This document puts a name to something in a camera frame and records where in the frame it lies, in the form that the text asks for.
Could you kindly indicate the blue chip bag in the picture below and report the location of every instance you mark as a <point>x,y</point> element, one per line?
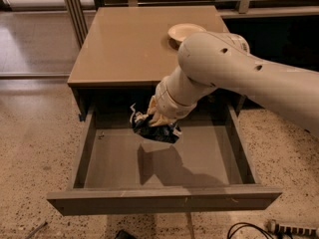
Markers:
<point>141,125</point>

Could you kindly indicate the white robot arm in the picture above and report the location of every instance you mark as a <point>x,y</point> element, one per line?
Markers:
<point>208,61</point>

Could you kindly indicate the grey drawer cabinet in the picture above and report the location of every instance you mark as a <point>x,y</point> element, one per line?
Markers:
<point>129,47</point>

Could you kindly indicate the white power strip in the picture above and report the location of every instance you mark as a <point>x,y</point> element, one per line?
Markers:
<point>274,227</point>

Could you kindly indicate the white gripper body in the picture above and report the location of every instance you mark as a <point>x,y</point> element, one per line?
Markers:
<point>164,104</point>

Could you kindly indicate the white bowl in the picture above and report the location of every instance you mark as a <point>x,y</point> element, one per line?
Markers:
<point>180,32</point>

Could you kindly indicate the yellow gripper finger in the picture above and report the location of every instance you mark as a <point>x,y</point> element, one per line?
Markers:
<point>152,106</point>
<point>159,120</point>

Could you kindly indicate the metal rod on floor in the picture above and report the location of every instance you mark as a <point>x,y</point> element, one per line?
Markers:
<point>37,229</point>

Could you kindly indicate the black object on floor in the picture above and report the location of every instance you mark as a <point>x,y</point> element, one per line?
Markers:
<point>122,234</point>

